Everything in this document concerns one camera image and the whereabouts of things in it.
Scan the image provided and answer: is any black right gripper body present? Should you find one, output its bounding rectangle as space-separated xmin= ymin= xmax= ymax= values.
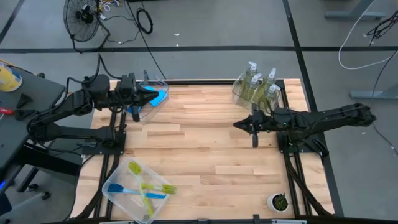
xmin=251 ymin=108 xmax=279 ymax=149

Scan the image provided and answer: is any yellow soap pump bottle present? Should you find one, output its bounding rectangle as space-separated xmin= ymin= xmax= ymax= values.
xmin=241 ymin=73 xmax=263 ymax=105
xmin=254 ymin=83 xmax=282 ymax=111
xmin=241 ymin=60 xmax=259 ymax=94
xmin=257 ymin=67 xmax=277 ymax=100

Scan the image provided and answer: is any black cable bundle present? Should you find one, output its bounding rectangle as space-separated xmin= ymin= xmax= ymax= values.
xmin=366 ymin=9 xmax=398 ymax=40

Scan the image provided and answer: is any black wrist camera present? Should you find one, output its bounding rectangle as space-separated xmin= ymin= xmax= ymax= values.
xmin=119 ymin=73 xmax=137 ymax=96
xmin=251 ymin=107 xmax=270 ymax=124

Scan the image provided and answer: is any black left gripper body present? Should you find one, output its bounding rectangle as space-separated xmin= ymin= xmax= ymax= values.
xmin=115 ymin=83 xmax=141 ymax=122

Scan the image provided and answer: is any yellow canister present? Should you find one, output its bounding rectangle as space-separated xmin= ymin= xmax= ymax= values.
xmin=0 ymin=60 xmax=23 ymax=93

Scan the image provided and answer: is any black cable coil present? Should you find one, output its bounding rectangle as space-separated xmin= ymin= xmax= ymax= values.
xmin=136 ymin=7 xmax=154 ymax=35

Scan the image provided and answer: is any long black floor cable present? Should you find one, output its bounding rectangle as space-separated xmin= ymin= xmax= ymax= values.
xmin=124 ymin=0 xmax=167 ymax=80
xmin=370 ymin=49 xmax=398 ymax=156

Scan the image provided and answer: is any dark grey side table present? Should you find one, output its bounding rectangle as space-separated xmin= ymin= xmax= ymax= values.
xmin=0 ymin=62 xmax=82 ymax=194

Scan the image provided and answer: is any yellow-green dish brush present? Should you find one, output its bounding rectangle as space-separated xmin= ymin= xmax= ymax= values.
xmin=140 ymin=182 xmax=178 ymax=196
xmin=127 ymin=161 xmax=155 ymax=218

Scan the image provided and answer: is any black clamp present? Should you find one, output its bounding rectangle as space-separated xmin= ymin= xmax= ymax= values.
xmin=14 ymin=108 xmax=36 ymax=122
xmin=16 ymin=92 xmax=33 ymax=109

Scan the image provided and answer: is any white floor cable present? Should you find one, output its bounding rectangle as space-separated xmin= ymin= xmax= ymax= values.
xmin=338 ymin=0 xmax=398 ymax=70

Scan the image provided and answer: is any black floor fan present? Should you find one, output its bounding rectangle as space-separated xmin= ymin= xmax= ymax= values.
xmin=63 ymin=0 xmax=111 ymax=54

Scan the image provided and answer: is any small plant in white pot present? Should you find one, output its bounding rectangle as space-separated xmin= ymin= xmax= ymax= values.
xmin=266 ymin=192 xmax=290 ymax=213

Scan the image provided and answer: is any small clear plastic bin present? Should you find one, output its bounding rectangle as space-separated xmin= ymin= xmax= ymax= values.
xmin=231 ymin=72 xmax=282 ymax=115
xmin=124 ymin=70 xmax=170 ymax=124

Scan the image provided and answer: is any blue dish brush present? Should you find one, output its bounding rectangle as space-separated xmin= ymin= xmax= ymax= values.
xmin=107 ymin=182 xmax=167 ymax=200

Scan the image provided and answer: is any large clear plastic tub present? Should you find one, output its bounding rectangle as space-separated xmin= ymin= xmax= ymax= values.
xmin=101 ymin=156 xmax=178 ymax=224

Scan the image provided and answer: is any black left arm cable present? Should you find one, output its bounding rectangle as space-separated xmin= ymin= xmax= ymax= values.
xmin=65 ymin=53 xmax=125 ymax=94

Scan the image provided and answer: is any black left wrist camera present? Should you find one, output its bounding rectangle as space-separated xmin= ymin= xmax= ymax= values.
xmin=119 ymin=73 xmax=137 ymax=96

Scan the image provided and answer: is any desk with grey legs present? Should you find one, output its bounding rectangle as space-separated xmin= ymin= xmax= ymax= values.
xmin=325 ymin=0 xmax=388 ymax=20

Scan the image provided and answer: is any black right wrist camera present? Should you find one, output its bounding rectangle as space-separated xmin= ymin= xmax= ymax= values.
xmin=251 ymin=107 xmax=270 ymax=124

